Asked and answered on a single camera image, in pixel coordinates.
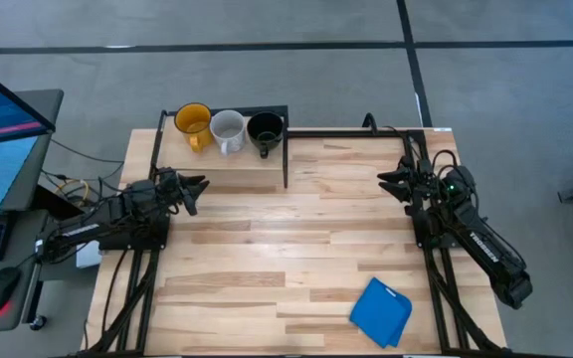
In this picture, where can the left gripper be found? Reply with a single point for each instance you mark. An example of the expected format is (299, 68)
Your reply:
(172, 189)

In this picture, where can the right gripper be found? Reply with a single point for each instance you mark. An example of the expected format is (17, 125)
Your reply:
(423, 186)

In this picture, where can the yellow mug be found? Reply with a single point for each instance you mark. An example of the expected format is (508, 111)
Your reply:
(193, 119)

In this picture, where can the white mug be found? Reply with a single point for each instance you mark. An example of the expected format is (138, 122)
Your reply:
(227, 126)

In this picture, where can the black mug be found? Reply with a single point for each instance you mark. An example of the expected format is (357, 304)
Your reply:
(265, 128)

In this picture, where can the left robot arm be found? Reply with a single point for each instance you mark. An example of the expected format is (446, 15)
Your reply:
(82, 230)

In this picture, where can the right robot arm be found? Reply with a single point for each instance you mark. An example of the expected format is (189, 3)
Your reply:
(490, 253)

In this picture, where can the white box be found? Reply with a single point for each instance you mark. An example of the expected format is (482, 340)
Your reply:
(87, 256)

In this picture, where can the blue cloth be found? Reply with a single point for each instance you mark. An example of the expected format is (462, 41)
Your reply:
(381, 313)

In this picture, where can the grey desk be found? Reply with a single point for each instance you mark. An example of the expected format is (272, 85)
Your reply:
(23, 233)

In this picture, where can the black computer mouse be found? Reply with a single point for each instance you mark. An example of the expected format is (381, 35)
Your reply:
(0, 288)

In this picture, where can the wooden shelf black frame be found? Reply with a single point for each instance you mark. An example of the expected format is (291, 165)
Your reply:
(217, 164)

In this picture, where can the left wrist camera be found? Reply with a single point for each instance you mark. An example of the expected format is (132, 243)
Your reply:
(139, 191)

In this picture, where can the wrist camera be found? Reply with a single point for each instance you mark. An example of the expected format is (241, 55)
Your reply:
(139, 191)
(458, 186)

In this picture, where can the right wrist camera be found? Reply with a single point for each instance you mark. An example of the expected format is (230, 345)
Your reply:
(458, 186)

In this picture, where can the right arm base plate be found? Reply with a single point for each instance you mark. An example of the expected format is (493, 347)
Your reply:
(423, 238)

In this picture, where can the black aluminium rig frame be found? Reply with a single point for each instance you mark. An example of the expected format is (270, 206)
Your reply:
(346, 133)

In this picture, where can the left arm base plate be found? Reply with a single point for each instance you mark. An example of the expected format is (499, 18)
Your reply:
(137, 241)

